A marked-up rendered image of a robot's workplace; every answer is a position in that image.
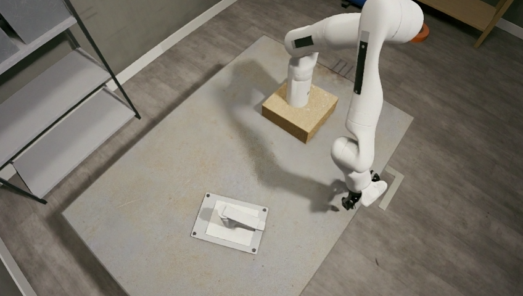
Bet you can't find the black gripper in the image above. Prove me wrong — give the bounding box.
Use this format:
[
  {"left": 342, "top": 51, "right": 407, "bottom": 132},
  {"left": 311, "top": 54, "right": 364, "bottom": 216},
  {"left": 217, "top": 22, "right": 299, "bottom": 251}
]
[{"left": 342, "top": 170, "right": 380, "bottom": 211}]

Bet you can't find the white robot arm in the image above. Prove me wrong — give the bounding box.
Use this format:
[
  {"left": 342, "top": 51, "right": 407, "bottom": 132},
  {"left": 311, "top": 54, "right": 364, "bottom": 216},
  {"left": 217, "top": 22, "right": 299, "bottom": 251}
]
[{"left": 284, "top": 0, "right": 424, "bottom": 207}]

